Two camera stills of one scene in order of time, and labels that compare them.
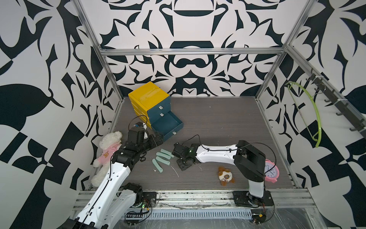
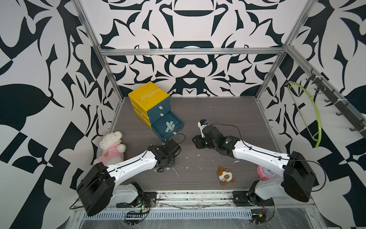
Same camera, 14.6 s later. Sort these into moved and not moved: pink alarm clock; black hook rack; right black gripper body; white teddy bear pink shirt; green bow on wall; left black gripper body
Moved: left black gripper body; right black gripper body
Not moved: black hook rack; green bow on wall; pink alarm clock; white teddy bear pink shirt
